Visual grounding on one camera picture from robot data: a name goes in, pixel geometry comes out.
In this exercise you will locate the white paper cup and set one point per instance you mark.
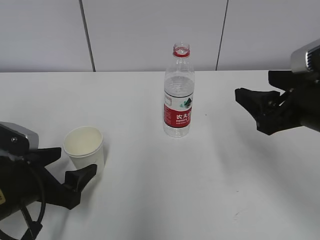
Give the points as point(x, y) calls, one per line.
point(84, 146)

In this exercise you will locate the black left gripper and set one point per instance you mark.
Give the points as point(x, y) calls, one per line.
point(25, 180)

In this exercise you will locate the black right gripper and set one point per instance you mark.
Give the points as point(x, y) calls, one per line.
point(298, 106)

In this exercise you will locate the Nongfu Spring water bottle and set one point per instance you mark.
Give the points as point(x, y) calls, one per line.
point(179, 85)

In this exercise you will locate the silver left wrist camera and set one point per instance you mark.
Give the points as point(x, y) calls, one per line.
point(16, 141)

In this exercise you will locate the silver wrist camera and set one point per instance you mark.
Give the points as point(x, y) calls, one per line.
point(16, 141)
point(301, 59)

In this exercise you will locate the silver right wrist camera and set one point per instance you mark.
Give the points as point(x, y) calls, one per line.
point(301, 59)

